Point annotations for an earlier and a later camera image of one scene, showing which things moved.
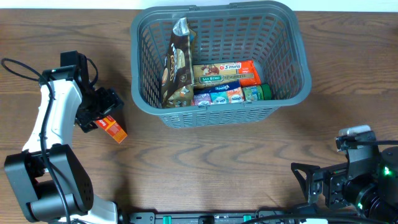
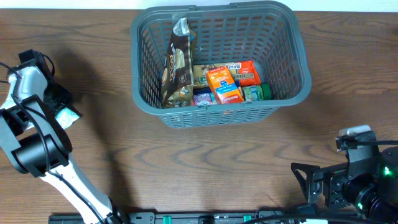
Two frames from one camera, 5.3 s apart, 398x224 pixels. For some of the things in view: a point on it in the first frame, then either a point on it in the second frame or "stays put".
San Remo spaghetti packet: (217, 74) stays put
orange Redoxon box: (115, 130) → (224, 86)
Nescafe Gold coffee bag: (178, 80) stays put
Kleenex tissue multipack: (230, 92) stays put
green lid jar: (262, 92) stays put
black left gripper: (114, 101) → (55, 107)
